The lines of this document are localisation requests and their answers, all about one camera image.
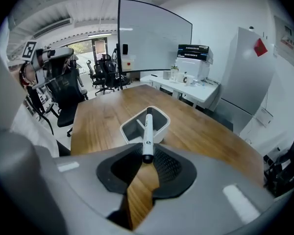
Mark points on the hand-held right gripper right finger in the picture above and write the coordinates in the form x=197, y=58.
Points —
x=210, y=192

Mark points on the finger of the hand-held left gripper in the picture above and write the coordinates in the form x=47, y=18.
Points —
x=47, y=82
x=62, y=52

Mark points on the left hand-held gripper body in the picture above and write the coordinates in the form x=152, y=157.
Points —
x=36, y=56

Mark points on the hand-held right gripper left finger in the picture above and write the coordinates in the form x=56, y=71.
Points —
x=88, y=180

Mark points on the white marker with black cap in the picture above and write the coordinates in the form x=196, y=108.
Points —
x=148, y=136

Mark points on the white pen holder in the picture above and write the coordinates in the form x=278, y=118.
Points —
x=162, y=128

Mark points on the person's left forearm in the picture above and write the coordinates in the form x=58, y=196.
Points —
x=16, y=78

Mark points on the black mesh office chair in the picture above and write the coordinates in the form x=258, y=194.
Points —
x=65, y=92

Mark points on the red and white wristband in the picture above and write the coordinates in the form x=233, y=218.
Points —
x=27, y=77

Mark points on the ceiling air conditioner unit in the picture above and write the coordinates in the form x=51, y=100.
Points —
x=52, y=28

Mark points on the ceiling tube light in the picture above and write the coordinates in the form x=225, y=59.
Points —
x=99, y=35

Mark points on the black whiteboard eraser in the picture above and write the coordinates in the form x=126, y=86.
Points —
x=125, y=49

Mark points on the beige box with red button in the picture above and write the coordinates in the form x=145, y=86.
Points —
x=127, y=63

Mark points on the large whiteboard on stand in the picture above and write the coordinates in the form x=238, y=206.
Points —
x=152, y=38

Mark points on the white side desk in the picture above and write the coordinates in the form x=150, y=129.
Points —
x=186, y=89

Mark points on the grey cup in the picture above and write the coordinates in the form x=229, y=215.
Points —
x=166, y=74

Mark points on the clear glass bottle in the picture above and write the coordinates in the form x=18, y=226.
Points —
x=173, y=73

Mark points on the white mug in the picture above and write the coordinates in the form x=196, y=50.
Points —
x=188, y=79

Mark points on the white storage box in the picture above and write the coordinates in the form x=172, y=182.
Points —
x=192, y=68

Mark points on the black flat box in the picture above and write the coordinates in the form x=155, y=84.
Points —
x=194, y=56
x=193, y=48

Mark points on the red paper tag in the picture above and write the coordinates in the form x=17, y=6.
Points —
x=260, y=47

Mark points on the white wall-mounted box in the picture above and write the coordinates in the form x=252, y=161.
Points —
x=264, y=117

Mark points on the wall poster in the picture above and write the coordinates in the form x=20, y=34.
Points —
x=287, y=43

